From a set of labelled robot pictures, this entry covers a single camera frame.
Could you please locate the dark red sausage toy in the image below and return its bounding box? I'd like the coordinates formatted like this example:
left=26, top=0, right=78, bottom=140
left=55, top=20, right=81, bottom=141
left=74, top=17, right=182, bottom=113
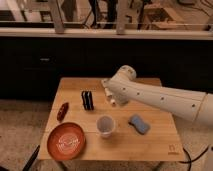
left=57, top=102, right=69, bottom=122

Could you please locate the black cable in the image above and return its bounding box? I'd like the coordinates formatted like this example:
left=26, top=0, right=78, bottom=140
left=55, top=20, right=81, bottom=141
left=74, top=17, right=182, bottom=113
left=179, top=144, right=211, bottom=171

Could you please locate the black whiteboard eraser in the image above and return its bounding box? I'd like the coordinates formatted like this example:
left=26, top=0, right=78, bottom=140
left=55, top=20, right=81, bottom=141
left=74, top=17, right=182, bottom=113
left=81, top=91, right=94, bottom=110

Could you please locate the white plastic bottle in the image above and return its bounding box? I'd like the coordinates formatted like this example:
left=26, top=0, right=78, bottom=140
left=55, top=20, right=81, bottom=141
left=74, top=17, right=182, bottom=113
left=101, top=79, right=116, bottom=106

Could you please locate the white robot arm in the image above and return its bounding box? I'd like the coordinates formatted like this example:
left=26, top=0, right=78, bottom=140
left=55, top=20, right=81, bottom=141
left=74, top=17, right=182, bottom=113
left=105, top=65, right=213, bottom=128

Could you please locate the wooden table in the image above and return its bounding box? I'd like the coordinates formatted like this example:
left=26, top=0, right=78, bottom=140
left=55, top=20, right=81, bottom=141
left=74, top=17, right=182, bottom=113
left=38, top=77, right=184, bottom=161

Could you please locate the clear plastic cup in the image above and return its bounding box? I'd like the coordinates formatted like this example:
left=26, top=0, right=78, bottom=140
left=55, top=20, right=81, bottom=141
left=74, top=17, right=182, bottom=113
left=96, top=116, right=115, bottom=138

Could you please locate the black chair leg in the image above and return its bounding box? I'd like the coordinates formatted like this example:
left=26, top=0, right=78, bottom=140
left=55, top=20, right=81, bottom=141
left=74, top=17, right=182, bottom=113
left=22, top=145, right=40, bottom=171

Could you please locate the orange red bowl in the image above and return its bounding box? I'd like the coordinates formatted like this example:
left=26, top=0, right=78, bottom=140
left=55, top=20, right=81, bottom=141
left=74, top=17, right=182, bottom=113
left=47, top=122, right=86, bottom=161

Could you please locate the blue sponge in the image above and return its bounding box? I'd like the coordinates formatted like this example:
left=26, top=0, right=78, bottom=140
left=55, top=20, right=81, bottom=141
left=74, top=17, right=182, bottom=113
left=128, top=115, right=150, bottom=135

